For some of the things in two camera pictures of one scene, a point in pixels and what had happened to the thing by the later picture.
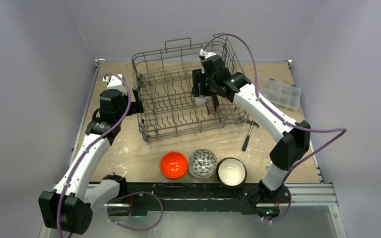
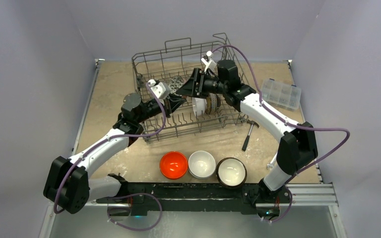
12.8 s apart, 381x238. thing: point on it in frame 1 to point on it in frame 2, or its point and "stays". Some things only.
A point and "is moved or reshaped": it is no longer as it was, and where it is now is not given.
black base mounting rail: x=190 y=197 stays
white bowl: x=201 y=99 is moved or reshaped
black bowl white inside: x=231 y=172 stays
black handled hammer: x=252 y=122 stays
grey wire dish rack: x=162 y=79 stays
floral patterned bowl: x=202 y=163 to x=175 y=83
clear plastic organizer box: x=282 y=94 stays
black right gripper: x=198 y=83 stays
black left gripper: x=134 y=107 to x=171 y=103
